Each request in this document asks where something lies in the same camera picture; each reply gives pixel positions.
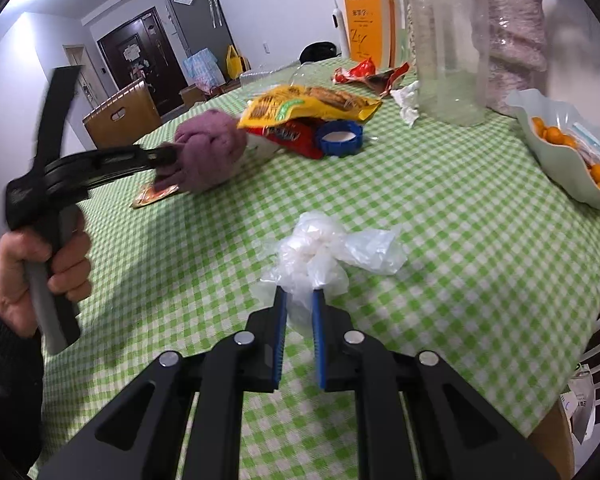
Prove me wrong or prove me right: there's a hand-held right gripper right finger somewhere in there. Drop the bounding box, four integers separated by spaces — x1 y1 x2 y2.
311 287 563 480

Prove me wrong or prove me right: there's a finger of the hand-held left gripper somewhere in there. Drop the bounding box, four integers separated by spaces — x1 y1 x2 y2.
87 144 181 190

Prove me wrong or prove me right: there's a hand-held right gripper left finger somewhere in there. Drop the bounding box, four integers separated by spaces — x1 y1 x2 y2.
37 285 288 480

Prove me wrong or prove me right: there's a clear plastic bag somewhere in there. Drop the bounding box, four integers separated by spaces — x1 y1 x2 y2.
252 211 408 333

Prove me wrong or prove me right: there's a purple cloth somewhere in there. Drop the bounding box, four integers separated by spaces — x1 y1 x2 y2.
152 112 248 193

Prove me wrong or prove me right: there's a person's left forearm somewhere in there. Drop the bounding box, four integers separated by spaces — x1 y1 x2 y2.
0 290 43 471

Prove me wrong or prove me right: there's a person's left hand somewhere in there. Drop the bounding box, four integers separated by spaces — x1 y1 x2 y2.
0 215 93 338

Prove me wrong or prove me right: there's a small orange packet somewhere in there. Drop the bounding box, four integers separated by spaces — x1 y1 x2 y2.
131 182 181 209

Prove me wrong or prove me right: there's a brown wooden chair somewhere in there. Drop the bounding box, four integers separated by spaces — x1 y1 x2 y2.
82 78 163 150

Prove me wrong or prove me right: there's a cardboard box with flaps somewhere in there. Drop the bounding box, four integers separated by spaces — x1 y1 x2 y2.
179 84 208 108

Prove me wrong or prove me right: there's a dark entrance door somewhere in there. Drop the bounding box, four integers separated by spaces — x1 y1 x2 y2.
97 7 191 116

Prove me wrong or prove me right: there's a light wooden door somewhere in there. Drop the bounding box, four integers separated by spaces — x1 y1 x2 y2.
62 44 101 111

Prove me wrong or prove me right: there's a blue patterned bag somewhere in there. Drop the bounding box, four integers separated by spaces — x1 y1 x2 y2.
182 49 226 92

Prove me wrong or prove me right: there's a green checked tablecloth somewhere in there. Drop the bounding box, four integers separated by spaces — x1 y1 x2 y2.
32 55 600 480

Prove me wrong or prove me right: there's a yellow tote bag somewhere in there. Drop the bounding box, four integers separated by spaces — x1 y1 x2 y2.
225 45 250 78

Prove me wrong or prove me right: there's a grey refrigerator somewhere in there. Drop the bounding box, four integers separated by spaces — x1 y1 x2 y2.
165 0 236 61

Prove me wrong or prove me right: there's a red snack bag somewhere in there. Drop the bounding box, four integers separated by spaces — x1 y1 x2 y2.
245 119 326 159

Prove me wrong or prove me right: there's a clear plastic container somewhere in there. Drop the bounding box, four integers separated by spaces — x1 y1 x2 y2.
239 60 311 88

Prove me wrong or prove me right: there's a white folded umbrella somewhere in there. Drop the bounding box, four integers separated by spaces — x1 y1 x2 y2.
202 0 223 28

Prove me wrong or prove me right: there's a yellow snack bag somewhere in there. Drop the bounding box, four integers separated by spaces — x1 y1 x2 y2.
236 85 383 128

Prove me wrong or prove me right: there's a blue round lid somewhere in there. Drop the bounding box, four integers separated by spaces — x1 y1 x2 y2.
315 120 365 158

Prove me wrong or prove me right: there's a black bag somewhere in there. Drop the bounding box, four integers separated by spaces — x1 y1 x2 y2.
299 41 337 62

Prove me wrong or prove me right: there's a crumpled white tissue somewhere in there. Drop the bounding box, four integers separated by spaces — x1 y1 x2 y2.
391 81 422 127

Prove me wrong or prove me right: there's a plain brown cardboard box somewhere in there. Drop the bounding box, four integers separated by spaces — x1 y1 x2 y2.
527 400 578 480

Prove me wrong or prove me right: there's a white electric toothbrush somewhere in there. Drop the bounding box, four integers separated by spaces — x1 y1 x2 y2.
326 0 352 61

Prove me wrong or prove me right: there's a red snack wrapper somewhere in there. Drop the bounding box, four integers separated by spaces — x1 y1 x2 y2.
331 57 412 97

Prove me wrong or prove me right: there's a white plastic bag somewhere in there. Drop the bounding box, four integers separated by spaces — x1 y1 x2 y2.
562 365 598 443

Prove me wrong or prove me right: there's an orange paper bag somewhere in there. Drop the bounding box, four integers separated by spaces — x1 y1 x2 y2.
342 0 406 68

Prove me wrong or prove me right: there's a green wavy bowl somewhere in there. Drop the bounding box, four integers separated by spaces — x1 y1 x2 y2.
506 88 600 211

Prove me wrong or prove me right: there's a pile of kumquats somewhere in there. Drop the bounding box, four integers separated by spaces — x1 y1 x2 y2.
530 116 600 192

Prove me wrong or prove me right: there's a clear plastic water jug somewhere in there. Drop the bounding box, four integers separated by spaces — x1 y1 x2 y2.
402 0 491 127

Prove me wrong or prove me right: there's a pink patterned roll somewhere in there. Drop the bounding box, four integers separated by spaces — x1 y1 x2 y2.
482 0 548 117

